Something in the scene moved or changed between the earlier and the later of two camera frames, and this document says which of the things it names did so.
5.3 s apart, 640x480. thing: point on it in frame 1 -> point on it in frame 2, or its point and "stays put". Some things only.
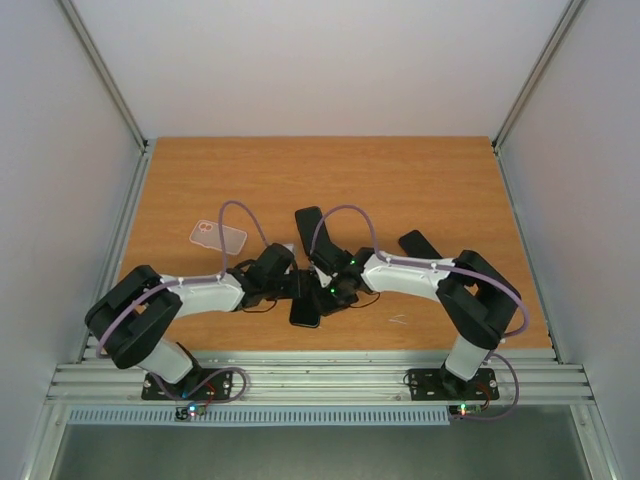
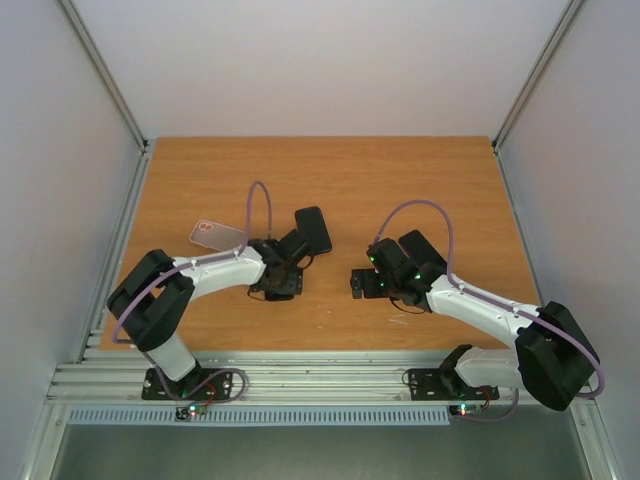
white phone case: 208,234 stays put
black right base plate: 437,384 stays put
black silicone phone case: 312,228 stays put
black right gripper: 325,296 -> 360,282
